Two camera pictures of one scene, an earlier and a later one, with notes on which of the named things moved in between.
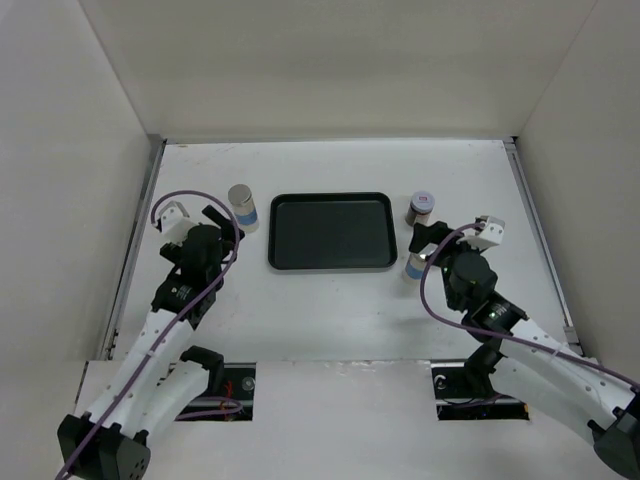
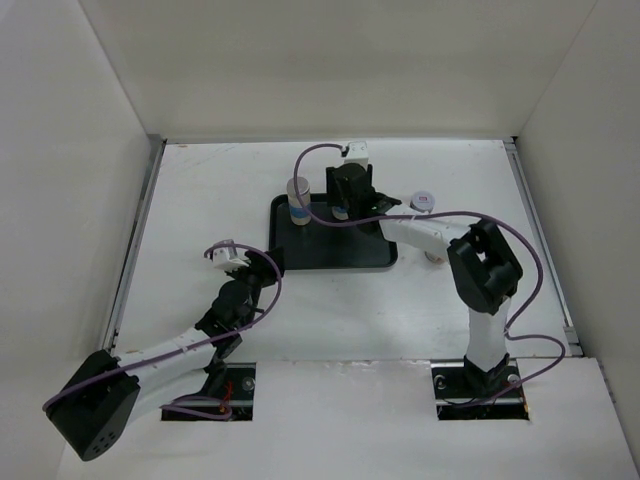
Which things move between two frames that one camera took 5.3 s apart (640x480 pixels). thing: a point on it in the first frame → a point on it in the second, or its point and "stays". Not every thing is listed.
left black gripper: x=228 y=231 → x=261 y=266
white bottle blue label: x=414 y=268 → x=340 y=212
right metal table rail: x=564 y=320 stays
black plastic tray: x=327 y=231 stays
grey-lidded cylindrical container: x=245 y=207 → x=299 y=215
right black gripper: x=423 y=235 → x=334 y=197
